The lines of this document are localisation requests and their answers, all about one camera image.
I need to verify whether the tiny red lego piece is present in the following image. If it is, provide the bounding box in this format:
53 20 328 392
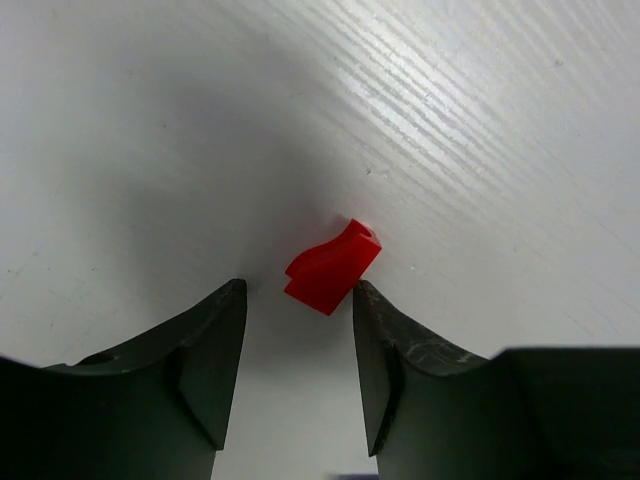
284 219 382 315

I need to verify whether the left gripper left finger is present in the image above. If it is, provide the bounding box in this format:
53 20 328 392
1 279 247 479

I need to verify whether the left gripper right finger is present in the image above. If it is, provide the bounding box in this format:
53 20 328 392
353 281 639 479

